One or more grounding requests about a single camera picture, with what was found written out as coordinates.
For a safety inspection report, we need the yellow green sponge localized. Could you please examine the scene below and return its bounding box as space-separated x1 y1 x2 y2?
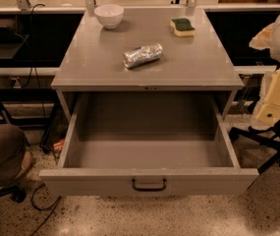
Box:
170 18 196 37

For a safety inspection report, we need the black top drawer handle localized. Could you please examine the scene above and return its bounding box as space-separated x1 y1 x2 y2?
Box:
132 179 167 192

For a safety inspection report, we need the black floor cable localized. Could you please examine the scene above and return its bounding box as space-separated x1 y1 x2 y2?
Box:
28 182 62 236

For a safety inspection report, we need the grey top drawer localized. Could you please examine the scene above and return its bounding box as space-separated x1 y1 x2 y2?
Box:
40 91 258 197

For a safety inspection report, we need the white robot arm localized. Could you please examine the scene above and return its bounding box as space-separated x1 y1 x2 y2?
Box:
249 15 280 127

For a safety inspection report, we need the white ceramic bowl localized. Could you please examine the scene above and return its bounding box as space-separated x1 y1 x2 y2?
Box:
94 4 124 30

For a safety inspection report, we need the grey metal drawer cabinet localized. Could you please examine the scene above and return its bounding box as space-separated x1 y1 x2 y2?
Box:
52 6 243 112

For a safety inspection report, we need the person's brown trouser leg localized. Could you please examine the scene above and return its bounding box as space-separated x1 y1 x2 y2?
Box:
0 124 27 187

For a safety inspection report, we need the black wire mesh basket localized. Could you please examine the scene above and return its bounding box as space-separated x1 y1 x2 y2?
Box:
40 103 69 153

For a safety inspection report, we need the tan shoe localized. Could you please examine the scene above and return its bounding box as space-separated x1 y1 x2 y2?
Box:
0 151 32 190

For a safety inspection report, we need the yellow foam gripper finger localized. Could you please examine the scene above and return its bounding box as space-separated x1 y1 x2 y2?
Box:
249 24 274 50
254 69 280 127

